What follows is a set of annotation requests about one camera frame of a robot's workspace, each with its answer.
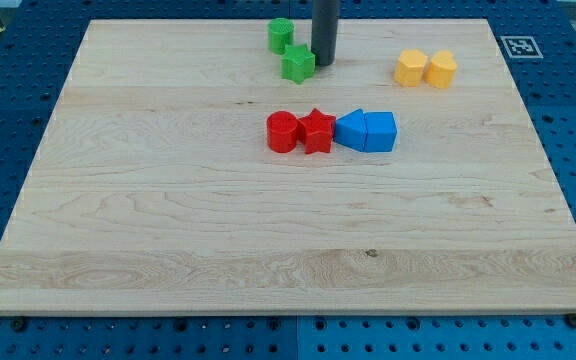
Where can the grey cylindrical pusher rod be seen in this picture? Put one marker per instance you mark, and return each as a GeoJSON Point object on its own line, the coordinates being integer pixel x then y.
{"type": "Point", "coordinates": [325, 15]}

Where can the red star block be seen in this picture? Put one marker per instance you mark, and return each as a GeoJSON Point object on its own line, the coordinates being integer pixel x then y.
{"type": "Point", "coordinates": [316, 131]}

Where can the yellow heart block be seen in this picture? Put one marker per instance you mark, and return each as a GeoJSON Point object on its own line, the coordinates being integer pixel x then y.
{"type": "Point", "coordinates": [441, 70]}

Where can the blue pentagon block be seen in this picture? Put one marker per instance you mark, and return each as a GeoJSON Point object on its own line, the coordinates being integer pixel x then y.
{"type": "Point", "coordinates": [381, 131]}

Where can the green star block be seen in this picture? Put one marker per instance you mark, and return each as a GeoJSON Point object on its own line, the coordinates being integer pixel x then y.
{"type": "Point", "coordinates": [297, 63]}

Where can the red cylinder block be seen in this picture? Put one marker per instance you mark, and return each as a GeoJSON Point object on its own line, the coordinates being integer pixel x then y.
{"type": "Point", "coordinates": [282, 131]}

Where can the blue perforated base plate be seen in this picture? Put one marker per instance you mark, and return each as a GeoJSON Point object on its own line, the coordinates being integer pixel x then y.
{"type": "Point", "coordinates": [36, 51]}

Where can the yellow hexagon block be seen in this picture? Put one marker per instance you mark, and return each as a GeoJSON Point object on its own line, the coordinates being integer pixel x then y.
{"type": "Point", "coordinates": [410, 67]}

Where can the white fiducial marker tag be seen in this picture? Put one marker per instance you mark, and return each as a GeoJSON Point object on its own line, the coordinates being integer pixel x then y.
{"type": "Point", "coordinates": [521, 47]}

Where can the green cylinder block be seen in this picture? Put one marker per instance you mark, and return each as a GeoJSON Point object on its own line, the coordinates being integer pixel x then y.
{"type": "Point", "coordinates": [280, 33]}

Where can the light wooden board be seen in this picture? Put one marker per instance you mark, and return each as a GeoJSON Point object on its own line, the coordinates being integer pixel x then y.
{"type": "Point", "coordinates": [153, 191]}

